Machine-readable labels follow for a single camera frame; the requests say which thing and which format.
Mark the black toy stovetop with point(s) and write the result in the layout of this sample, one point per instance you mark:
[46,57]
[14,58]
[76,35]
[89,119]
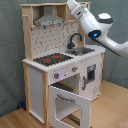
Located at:
[52,59]

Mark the wooden toy kitchen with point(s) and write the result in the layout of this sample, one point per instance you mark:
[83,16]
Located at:
[46,40]

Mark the grey toy sink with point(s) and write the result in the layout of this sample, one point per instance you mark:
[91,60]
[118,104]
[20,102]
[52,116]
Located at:
[79,51]

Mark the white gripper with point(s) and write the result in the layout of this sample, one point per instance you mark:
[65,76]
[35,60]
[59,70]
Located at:
[85,12]

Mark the left red stove knob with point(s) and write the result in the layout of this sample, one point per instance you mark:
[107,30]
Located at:
[56,75]

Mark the right red stove knob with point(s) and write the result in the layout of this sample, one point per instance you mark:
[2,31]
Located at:
[74,69]

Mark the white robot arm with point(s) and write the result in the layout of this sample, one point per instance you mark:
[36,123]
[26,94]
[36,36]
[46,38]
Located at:
[97,28]

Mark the white oven door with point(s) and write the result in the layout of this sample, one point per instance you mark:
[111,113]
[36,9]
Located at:
[62,103]

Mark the red stove knob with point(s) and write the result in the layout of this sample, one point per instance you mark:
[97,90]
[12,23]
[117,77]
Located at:
[56,75]
[74,69]

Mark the grey range hood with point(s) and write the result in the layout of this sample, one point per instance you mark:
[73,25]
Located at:
[48,18]

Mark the black toy faucet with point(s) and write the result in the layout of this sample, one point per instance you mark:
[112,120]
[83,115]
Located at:
[73,40]

